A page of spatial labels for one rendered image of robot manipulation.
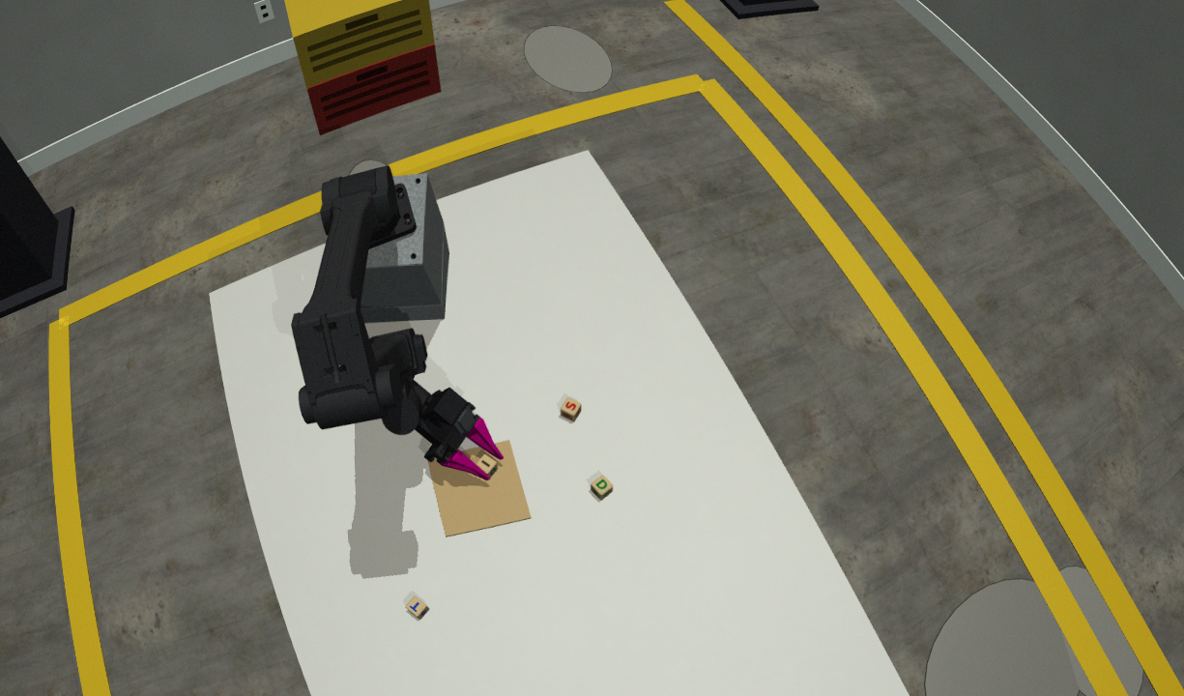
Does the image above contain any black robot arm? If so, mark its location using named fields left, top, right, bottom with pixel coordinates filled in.
left=291, top=165, right=474, bottom=447

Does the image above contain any tan flat mat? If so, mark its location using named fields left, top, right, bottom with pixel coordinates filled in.
left=427, top=440, right=530, bottom=537

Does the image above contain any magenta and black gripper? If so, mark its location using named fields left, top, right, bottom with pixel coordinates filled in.
left=424, top=415, right=504, bottom=481

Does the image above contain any beige letter block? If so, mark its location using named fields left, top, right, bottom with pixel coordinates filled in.
left=561, top=397, right=583, bottom=421
left=405, top=597, right=429, bottom=620
left=477, top=455, right=498, bottom=478
left=591, top=475, right=613, bottom=501

